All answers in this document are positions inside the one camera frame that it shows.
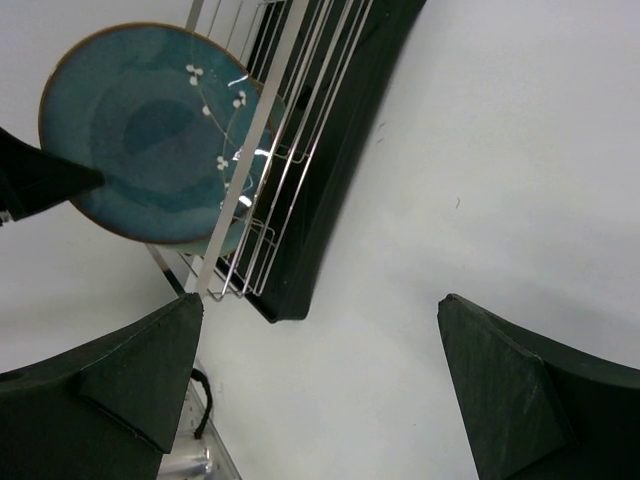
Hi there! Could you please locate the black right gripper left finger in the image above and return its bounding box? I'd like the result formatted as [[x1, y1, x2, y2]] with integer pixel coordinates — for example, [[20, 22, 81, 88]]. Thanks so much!
[[0, 292, 205, 480]]

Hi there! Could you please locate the dark teal round plate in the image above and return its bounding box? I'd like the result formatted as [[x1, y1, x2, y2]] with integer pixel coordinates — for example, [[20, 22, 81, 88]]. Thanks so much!
[[38, 22, 262, 245]]

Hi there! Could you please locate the black drip tray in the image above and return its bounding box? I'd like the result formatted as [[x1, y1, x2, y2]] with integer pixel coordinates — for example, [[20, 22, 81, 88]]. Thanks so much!
[[233, 1, 424, 323]]

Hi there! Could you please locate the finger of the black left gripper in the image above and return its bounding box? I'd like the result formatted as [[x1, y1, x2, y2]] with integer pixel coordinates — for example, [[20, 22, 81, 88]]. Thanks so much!
[[1, 129, 105, 225]]

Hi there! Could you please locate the metal wire dish rack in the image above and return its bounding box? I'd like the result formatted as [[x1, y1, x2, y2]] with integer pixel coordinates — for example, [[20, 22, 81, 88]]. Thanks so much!
[[147, 0, 374, 304]]

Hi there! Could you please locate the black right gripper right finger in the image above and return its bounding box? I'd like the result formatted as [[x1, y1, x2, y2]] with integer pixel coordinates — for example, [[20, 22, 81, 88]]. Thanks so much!
[[437, 294, 639, 479]]

